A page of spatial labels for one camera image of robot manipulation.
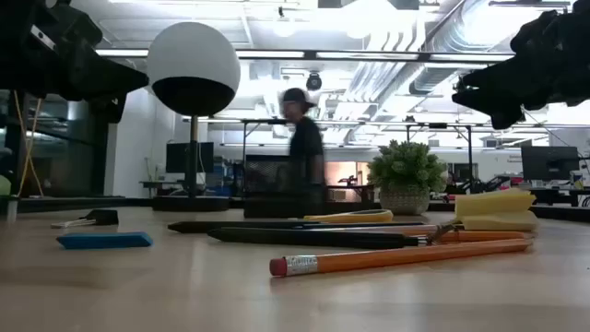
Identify black binder clip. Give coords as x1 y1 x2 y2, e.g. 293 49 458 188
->
50 208 120 230

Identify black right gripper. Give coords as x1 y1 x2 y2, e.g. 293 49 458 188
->
451 8 590 131

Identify white globe lamp black base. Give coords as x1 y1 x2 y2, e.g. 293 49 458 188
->
146 21 242 213

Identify black pen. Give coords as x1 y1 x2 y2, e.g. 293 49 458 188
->
206 227 429 251
167 220 319 234
294 221 426 231

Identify black table frame rails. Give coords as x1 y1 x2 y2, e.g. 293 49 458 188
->
0 196 590 223

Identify overhead beam with light strips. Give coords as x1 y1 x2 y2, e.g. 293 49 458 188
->
94 47 516 65

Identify yellow sticky notes pad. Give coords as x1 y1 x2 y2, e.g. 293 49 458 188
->
454 187 539 233

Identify person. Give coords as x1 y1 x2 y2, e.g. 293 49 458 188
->
277 87 329 204

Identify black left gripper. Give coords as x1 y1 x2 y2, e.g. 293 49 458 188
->
0 0 149 124

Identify black overhead camera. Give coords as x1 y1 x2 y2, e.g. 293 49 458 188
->
305 71 324 92

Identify yellow cable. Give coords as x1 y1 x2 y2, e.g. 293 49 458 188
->
12 89 45 198

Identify green potted plant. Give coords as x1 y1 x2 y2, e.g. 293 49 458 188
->
367 139 449 217

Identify black mesh desk organizer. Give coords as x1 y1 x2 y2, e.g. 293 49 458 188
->
242 154 375 219

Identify black background monitor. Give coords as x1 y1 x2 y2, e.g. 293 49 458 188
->
165 141 216 175
521 145 581 183

